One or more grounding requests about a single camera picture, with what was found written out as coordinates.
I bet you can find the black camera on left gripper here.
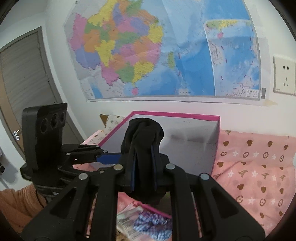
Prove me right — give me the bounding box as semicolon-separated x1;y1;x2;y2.
22;103;68;170

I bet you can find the orange sleeved left forearm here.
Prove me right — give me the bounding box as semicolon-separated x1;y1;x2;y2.
1;184;48;234

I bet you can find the colourful wall map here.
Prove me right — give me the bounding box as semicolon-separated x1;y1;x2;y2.
64;1;267;104

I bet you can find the pink patterned bed sheet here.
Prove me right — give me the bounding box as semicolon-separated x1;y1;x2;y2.
72;128;296;239

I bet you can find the pink-rimmed white storage box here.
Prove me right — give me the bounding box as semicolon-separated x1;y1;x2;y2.
92;111;220;176

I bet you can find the black sock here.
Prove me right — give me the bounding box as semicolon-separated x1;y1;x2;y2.
119;118;169;205

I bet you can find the white patterned pillow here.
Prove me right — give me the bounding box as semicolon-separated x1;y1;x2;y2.
99;114;125;136

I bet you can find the white wall socket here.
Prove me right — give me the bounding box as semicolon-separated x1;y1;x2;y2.
273;55;295;95

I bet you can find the grey wooden door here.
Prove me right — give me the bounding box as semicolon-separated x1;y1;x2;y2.
0;26;85;160

